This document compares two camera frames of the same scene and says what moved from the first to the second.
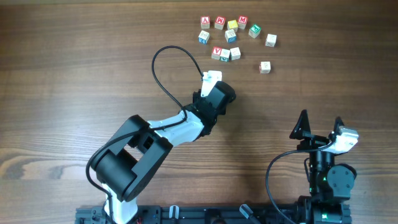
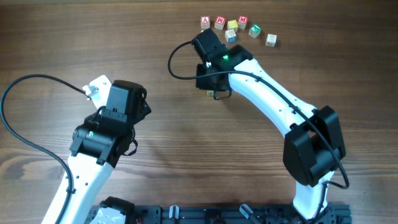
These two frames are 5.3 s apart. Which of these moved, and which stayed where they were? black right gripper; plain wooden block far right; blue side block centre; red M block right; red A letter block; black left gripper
Moved: black right gripper; black left gripper
Stayed: plain wooden block far right; red A letter block; blue side block centre; red M block right
